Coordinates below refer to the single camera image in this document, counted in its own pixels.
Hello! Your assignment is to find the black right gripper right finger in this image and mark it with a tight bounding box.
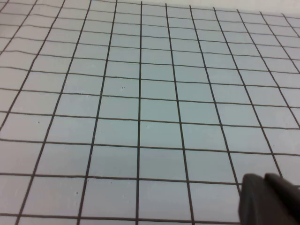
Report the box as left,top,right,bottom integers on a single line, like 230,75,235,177
264,172,300,200

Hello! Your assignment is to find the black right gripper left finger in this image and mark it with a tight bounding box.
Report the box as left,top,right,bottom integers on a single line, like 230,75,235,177
238,173,300,225

